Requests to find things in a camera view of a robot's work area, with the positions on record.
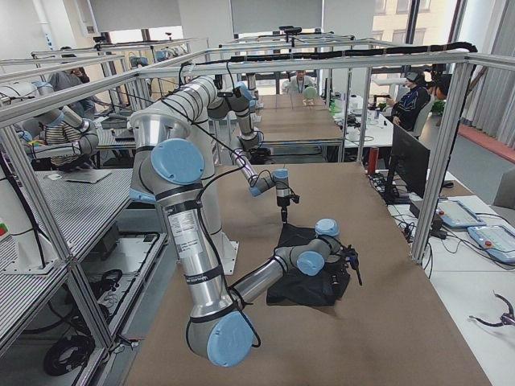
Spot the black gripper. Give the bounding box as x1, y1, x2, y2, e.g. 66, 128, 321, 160
325, 246, 363, 286
276, 188, 300, 224

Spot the black t-shirt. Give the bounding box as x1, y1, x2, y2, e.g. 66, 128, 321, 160
266, 219, 350, 306

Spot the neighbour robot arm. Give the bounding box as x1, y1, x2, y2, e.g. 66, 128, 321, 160
1, 81, 98, 163

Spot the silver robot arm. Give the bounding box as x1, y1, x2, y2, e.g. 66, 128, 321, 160
208, 81, 299, 224
130, 76, 359, 367

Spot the black power strip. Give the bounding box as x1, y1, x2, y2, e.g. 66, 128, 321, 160
368, 173, 386, 195

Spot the red bottle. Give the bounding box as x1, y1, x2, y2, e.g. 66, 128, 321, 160
367, 147, 379, 175

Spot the far teach pendant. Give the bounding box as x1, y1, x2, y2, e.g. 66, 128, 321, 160
435, 199, 486, 229

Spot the teach pendant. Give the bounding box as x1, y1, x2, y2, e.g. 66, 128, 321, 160
468, 225, 514, 264
435, 199, 486, 229

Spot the black computer monitor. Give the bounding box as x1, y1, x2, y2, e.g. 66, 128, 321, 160
382, 124, 431, 204

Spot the near teach pendant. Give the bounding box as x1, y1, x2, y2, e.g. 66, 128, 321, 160
468, 225, 514, 264

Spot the black metal tool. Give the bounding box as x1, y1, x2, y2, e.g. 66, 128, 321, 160
466, 292, 515, 330

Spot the seated person with headset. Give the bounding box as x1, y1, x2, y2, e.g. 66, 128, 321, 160
385, 72, 430, 131

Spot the silver laptop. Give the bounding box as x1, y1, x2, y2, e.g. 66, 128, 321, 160
63, 169, 112, 184

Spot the person in striped shirt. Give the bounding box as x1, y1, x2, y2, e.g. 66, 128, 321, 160
43, 67, 96, 172

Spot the aluminium cage frame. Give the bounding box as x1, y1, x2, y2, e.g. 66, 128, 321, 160
0, 38, 484, 363

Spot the black cable bundle on floor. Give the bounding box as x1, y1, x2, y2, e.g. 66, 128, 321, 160
42, 333, 97, 377

